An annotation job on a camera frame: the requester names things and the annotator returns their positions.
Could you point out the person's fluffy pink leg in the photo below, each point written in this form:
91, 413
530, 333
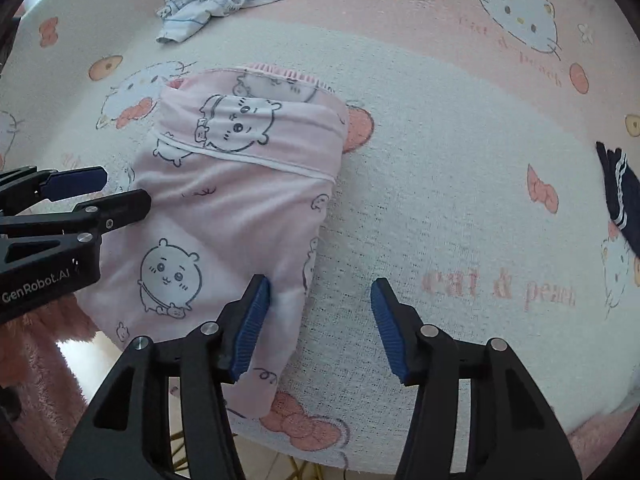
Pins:
40, 375
605, 435

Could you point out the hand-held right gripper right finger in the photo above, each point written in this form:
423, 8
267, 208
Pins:
387, 330

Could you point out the pink cat printed blanket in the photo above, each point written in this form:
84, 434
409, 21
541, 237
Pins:
450, 185

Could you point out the navy shorts with white stripes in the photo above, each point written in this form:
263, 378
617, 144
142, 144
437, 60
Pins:
625, 200

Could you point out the person's left fluffy pink leg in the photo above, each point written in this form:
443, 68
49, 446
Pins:
40, 375

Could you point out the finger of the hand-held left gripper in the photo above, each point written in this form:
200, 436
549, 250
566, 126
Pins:
120, 207
75, 182

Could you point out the person's right fluffy pink leg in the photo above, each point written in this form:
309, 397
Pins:
605, 435

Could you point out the pink printed pajama pants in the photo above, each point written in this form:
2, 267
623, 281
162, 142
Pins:
225, 210

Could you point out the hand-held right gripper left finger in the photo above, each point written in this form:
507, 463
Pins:
252, 330

